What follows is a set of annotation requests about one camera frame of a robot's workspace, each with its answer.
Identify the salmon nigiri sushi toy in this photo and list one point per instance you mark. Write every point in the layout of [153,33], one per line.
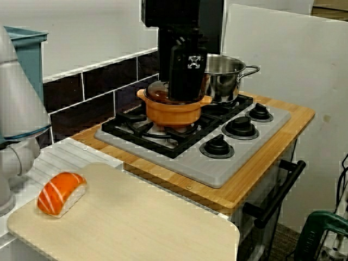
[61,193]

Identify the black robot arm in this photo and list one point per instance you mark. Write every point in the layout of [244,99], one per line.
[185,81]

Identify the orange toy pot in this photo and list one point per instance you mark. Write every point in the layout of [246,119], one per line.
[171,114]

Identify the black burner grate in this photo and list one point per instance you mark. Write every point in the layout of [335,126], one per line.
[152,145]
[242,104]

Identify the brown lid with yellow knob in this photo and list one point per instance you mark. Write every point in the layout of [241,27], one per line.
[155,95]

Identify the black stove knob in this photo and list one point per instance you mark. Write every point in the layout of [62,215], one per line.
[240,129]
[259,112]
[217,148]

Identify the grey stove top plate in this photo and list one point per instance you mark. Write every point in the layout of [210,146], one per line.
[204,171]

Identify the stainless steel pot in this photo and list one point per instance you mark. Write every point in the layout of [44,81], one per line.
[223,84]

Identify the light wooden cutting board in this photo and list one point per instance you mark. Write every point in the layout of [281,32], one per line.
[136,223]

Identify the black side panel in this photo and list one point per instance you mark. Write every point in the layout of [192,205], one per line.
[217,32]

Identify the grey toy faucet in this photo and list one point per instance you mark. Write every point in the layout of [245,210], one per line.
[19,108]

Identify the teal dish rack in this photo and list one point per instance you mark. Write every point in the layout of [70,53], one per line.
[30,54]

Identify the brown cardboard box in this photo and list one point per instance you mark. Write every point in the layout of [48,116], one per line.
[331,11]

